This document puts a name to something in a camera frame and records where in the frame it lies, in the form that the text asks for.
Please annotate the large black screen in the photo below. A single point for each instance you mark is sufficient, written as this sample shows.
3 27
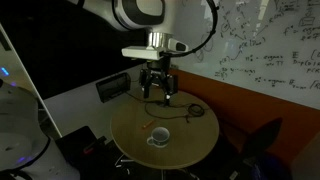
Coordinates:
60 46

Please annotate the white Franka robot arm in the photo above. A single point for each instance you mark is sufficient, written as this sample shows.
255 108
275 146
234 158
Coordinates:
100 10

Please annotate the white and green mug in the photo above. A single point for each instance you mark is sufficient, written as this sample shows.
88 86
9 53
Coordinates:
159 137

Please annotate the round wooden table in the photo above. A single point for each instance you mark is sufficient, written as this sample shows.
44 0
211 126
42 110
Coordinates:
186 140

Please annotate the whiteboard with writing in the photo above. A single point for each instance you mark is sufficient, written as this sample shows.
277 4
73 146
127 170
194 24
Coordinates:
266 50

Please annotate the black mesh basket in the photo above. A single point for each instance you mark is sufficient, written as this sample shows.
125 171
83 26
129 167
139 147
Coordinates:
112 87

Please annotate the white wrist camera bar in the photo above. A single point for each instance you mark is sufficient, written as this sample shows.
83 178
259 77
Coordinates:
141 52

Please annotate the black chair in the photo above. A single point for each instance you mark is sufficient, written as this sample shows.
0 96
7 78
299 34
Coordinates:
263 136

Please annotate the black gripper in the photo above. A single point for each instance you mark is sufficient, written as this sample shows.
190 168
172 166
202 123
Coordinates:
158 67

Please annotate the orange marker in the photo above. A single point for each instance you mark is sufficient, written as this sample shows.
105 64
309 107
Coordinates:
148 124

